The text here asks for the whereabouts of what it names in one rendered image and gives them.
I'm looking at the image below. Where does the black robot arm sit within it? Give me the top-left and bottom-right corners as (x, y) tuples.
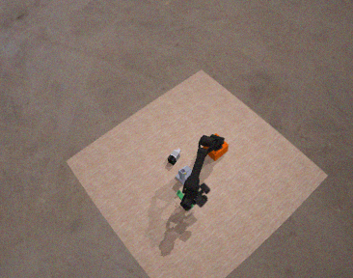
(180, 134), (225, 209)

